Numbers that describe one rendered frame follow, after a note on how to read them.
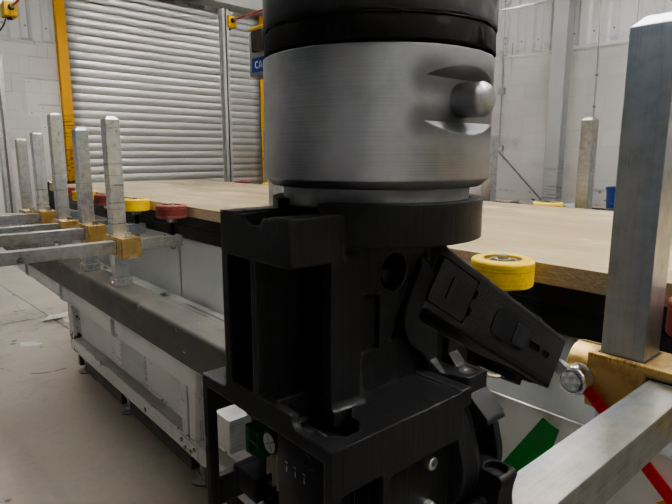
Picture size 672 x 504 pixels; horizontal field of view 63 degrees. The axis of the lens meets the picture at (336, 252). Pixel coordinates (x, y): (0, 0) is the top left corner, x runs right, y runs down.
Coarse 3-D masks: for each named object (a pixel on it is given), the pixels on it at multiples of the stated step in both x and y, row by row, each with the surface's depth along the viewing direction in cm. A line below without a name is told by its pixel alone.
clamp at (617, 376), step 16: (576, 352) 49; (592, 352) 47; (592, 368) 47; (608, 368) 46; (624, 368) 45; (640, 368) 44; (656, 368) 44; (608, 384) 47; (624, 384) 46; (640, 384) 45; (608, 400) 47
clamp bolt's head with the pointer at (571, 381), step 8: (584, 368) 48; (568, 376) 47; (576, 376) 47; (592, 376) 47; (568, 384) 47; (576, 384) 47; (592, 384) 48; (584, 392) 48; (592, 392) 47; (592, 400) 47; (600, 400) 47; (600, 408) 47; (648, 464) 44; (648, 472) 44; (656, 472) 44; (656, 480) 44; (664, 480) 44; (656, 488) 44; (664, 488) 44; (664, 496) 44
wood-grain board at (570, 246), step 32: (96, 192) 202; (128, 192) 200; (160, 192) 200; (192, 192) 200; (224, 192) 200; (256, 192) 200; (512, 224) 109; (544, 224) 109; (576, 224) 109; (608, 224) 109; (544, 256) 75; (576, 256) 75; (608, 256) 75; (576, 288) 68
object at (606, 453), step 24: (648, 384) 43; (624, 408) 39; (648, 408) 39; (576, 432) 36; (600, 432) 36; (624, 432) 36; (648, 432) 37; (552, 456) 33; (576, 456) 33; (600, 456) 33; (624, 456) 34; (648, 456) 37; (528, 480) 30; (552, 480) 30; (576, 480) 30; (600, 480) 32; (624, 480) 35
